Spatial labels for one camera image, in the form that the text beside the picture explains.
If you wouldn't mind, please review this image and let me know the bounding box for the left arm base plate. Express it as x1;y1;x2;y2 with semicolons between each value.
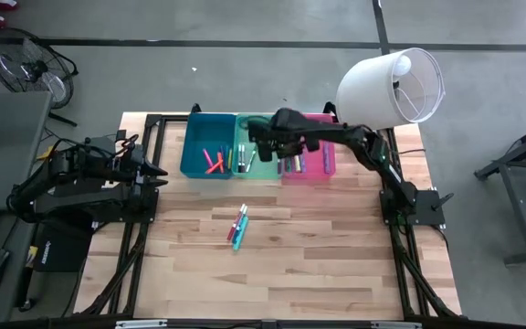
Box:
29;173;162;225

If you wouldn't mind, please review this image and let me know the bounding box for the black floor fan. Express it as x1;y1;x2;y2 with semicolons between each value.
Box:
0;27;79;128

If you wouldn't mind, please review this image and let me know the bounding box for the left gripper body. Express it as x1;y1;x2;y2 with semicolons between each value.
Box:
117;133;151;201

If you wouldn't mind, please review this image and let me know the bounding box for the pink plastic bin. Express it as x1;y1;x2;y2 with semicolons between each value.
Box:
280;112;337;180

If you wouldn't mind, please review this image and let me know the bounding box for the thin blue white marker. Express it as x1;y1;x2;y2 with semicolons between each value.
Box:
234;206;249;232

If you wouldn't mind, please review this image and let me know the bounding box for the black desk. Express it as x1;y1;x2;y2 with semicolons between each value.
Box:
0;205;40;325

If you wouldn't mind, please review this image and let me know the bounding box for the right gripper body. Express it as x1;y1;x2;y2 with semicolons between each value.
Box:
247;107;322;163

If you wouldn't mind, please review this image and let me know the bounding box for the yellow power plug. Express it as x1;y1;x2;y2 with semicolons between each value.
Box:
36;144;57;162

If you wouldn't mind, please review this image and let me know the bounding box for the teal plastic bin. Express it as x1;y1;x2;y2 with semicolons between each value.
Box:
231;113;287;180

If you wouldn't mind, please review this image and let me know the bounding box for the dark grey computer monitor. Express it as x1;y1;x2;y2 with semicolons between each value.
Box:
0;90;53;214

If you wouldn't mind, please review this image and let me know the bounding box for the blue plastic bin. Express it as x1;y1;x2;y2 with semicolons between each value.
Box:
180;112;237;180

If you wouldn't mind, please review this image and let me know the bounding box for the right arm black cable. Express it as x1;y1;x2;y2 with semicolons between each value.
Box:
237;113;273;138

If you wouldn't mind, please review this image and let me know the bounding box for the black equipment cart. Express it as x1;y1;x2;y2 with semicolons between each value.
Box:
472;116;526;266

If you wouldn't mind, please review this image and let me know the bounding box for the black control box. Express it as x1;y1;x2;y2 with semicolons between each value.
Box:
32;214;95;274

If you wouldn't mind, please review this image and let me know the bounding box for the white shade table lamp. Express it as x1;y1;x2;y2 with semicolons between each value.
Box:
334;47;447;153

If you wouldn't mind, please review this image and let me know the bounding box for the teal highlighter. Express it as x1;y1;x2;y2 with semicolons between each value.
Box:
231;217;250;251

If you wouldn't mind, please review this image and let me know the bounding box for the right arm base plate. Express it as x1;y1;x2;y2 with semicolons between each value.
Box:
379;186;447;229

